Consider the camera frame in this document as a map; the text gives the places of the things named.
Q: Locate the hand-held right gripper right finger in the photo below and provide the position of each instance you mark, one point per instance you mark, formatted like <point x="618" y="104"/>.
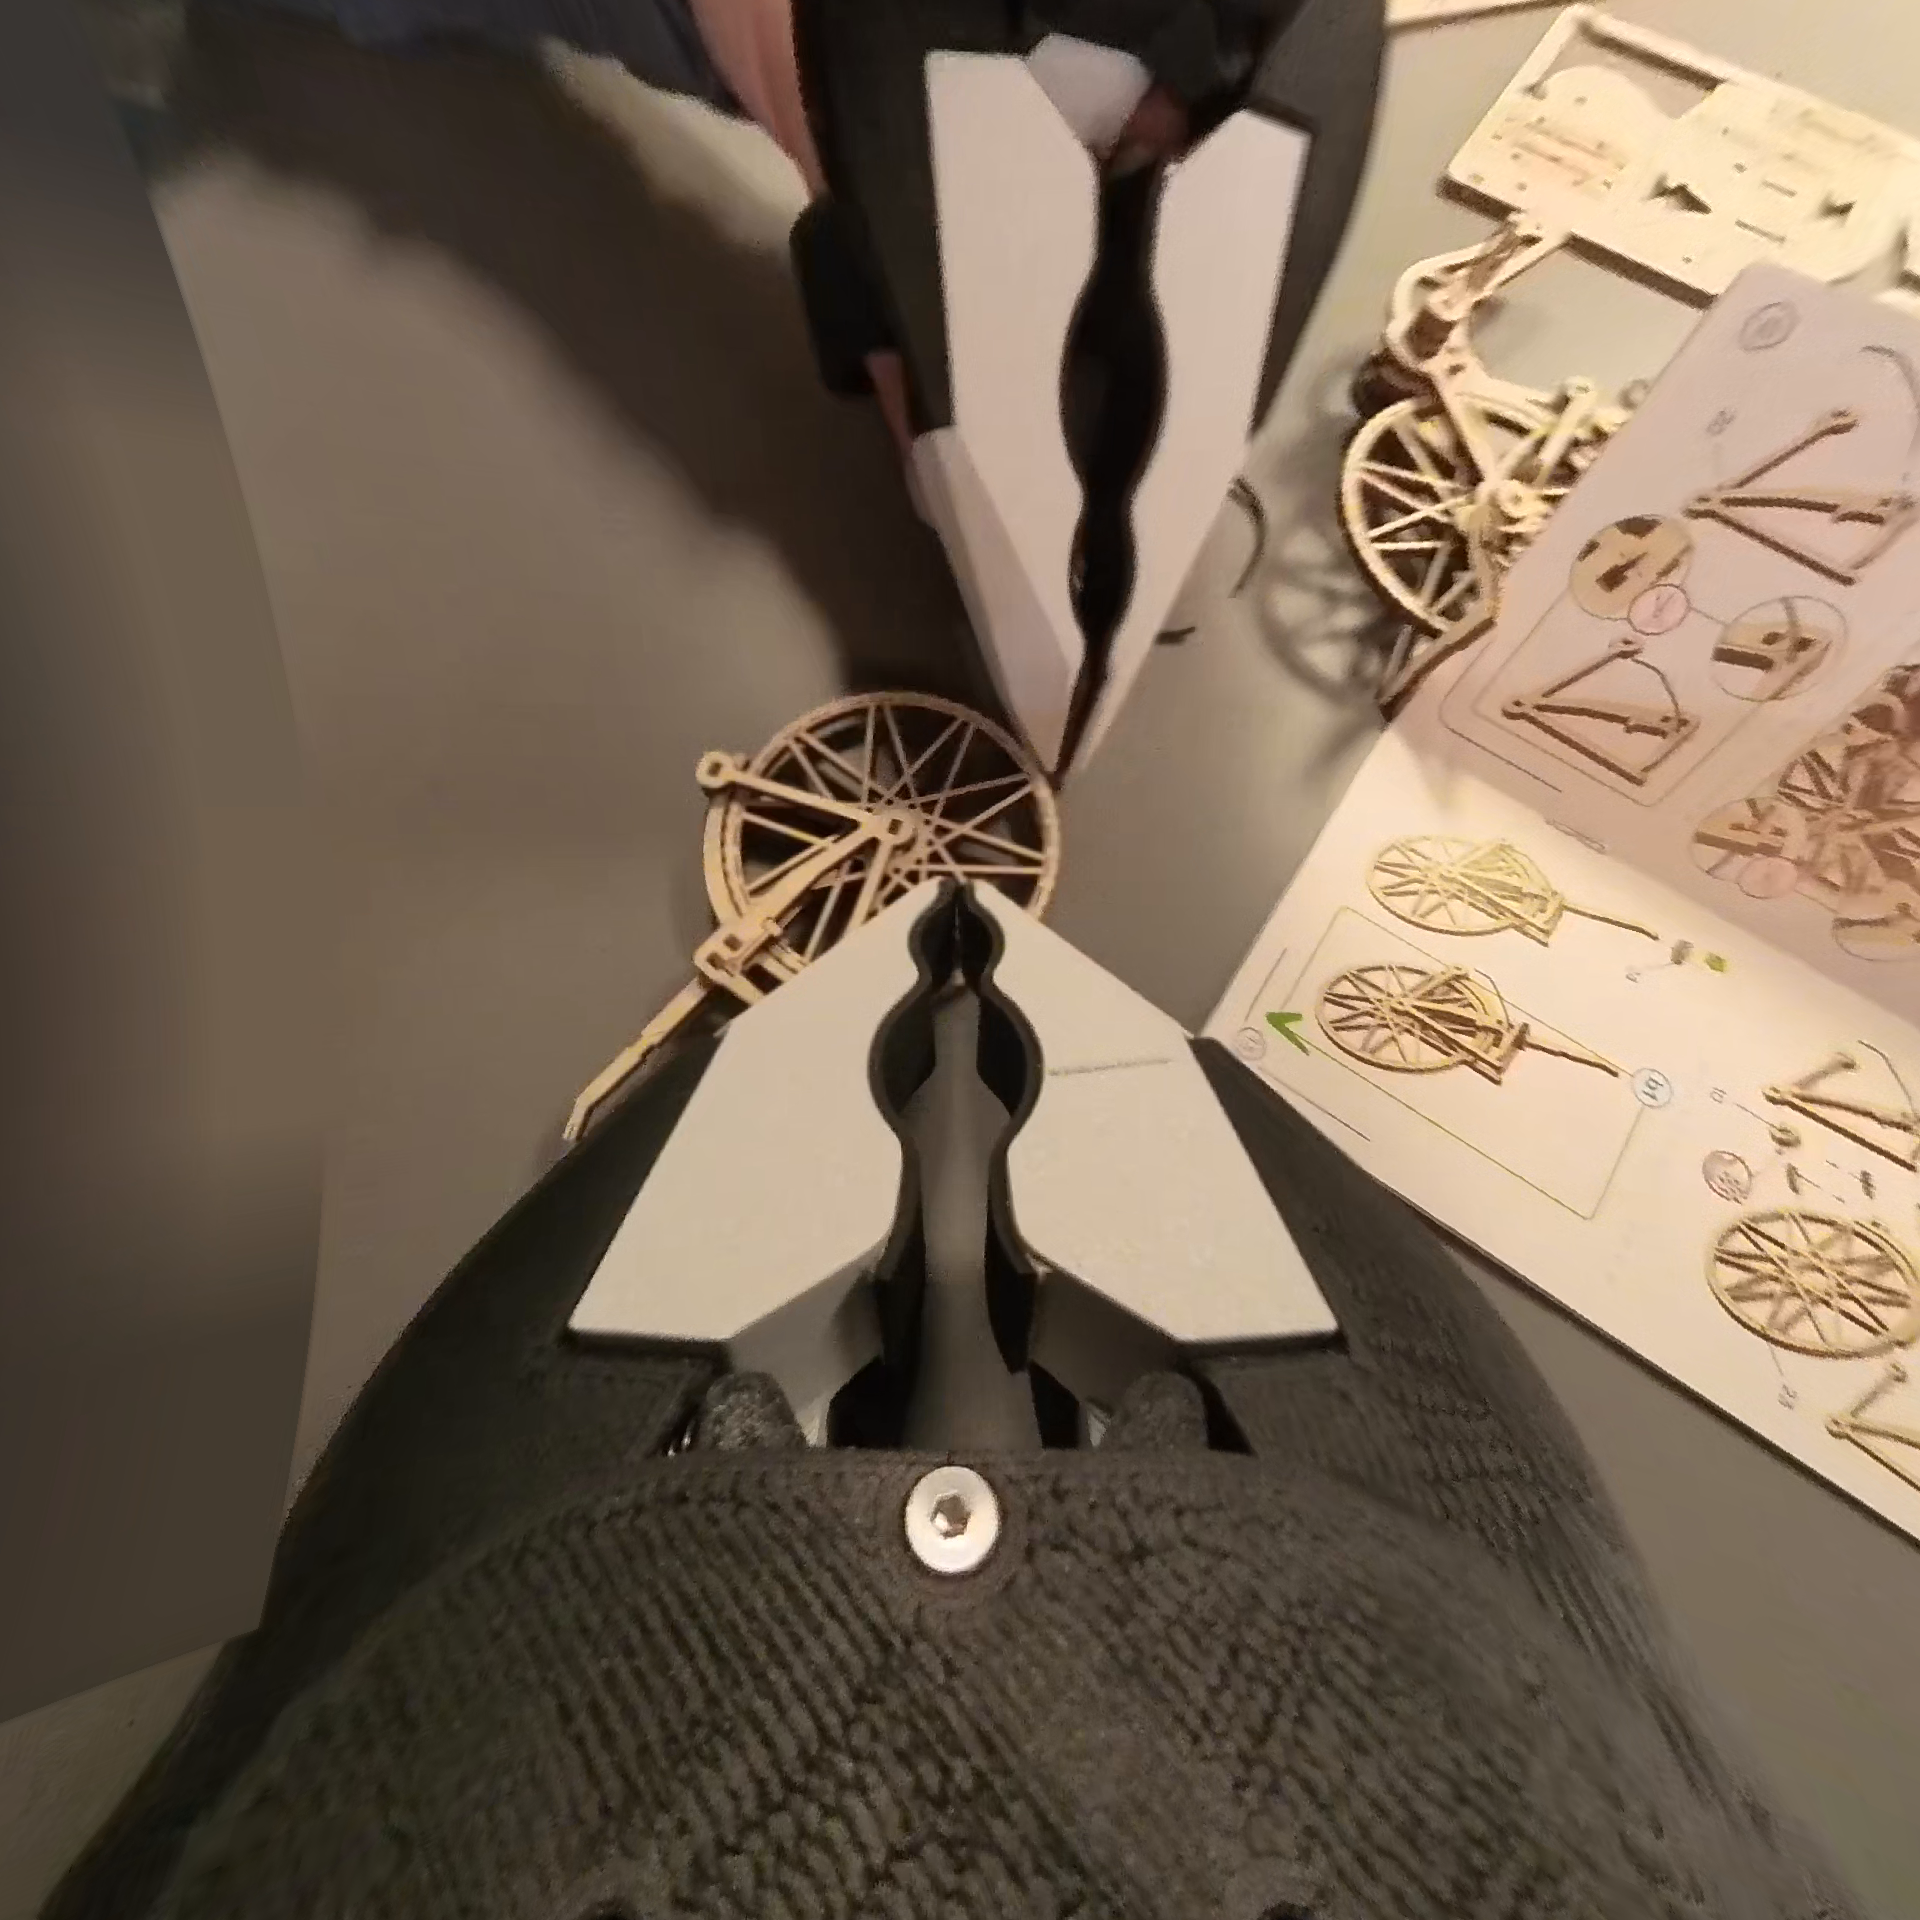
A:
<point x="1154" y="1200"/>

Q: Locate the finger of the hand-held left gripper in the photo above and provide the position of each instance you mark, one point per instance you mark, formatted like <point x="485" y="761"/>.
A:
<point x="1005" y="301"/>
<point x="1214" y="301"/>

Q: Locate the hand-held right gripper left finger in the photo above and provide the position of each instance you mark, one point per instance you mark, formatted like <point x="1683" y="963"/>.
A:
<point x="751" y="1200"/>

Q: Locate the wooden wheel with fork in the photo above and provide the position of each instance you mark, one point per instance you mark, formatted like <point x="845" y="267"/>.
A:
<point x="840" y="840"/>

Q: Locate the wooden bicycle model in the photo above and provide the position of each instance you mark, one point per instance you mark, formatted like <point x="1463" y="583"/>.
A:
<point x="1440" y="451"/>

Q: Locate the large wooden parts sheet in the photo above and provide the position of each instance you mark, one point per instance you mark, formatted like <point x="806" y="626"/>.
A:
<point x="1651" y="134"/>

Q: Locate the black rubber band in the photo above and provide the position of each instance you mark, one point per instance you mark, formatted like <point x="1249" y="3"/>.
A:
<point x="1262" y="540"/>

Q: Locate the instruction booklet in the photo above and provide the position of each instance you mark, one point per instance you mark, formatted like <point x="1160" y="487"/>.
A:
<point x="1621" y="930"/>

